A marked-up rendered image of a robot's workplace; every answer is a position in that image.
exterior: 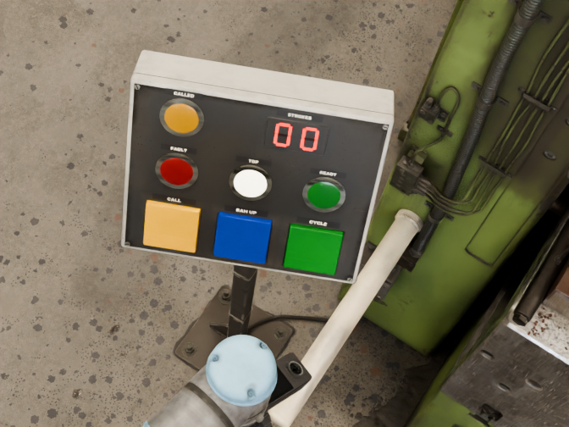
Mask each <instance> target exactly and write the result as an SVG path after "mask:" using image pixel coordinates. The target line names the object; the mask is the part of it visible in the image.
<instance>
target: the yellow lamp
mask: <svg viewBox="0 0 569 427"><path fill-rule="evenodd" d="M164 119H165V122H166V124H167V125H168V127H169V128H170V129H172V130H174V131H176V132H179V133H187V132H190V131H193V130H194V129H195V128H196V127H197V125H198V121H199V119H198V115H197V113H196V111H195V110H194V108H192V107H190V106H188V105H186V104H183V103H177V104H174V105H172V106H170V107H168V109H167V110H166V112H165V115H164Z"/></svg>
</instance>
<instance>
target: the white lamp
mask: <svg viewBox="0 0 569 427"><path fill-rule="evenodd" d="M234 185H235V189H236V190H237V191H238V192H239V193H240V194H241V195H244V196H246V197H257V196H259V195H261V194H263V193H264V192H265V190H266V188H267V182H266V179H265V178H264V176H263V175H262V174H260V173H259V172H257V171H255V170H244V171H241V172H240V173H239V174H238V175H237V176H236V177H235V180H234Z"/></svg>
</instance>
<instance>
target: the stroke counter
mask: <svg viewBox="0 0 569 427"><path fill-rule="evenodd" d="M280 125H282V126H287V127H289V133H288V135H287V134H282V133H278V132H279V126H280ZM306 130H312V131H316V135H315V139H313V138H308V137H305V134H306ZM291 131H292V126H290V125H289V124H283V123H279V125H276V129H275V133H277V134H278V135H274V140H273V143H276V142H277V137H278V136H285V137H288V138H287V143H286V144H281V143H276V146H281V147H286V145H287V146H289V145H290V136H291ZM318 134H319V131H317V129H314V128H309V127H307V128H306V129H303V132H302V137H303V138H304V139H301V146H300V147H302V150H307V151H312V150H316V147H317V141H315V140H317V139H318ZM304 140H307V141H314V145H313V149H312V148H307V147H303V144H304Z"/></svg>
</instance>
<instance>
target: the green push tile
mask: <svg viewBox="0 0 569 427"><path fill-rule="evenodd" d="M343 237H344V231H339V230H329V229H324V228H318V227H313V226H308V225H298V224H292V223H290V229H289V234H288V239H287V243H286V249H285V254H284V263H283V265H284V267H285V268H290V269H300V270H305V271H311V272H316V273H322V274H327V275H334V274H335V272H336V268H337V263H338V260H339V255H340V249H341V245H342V241H343Z"/></svg>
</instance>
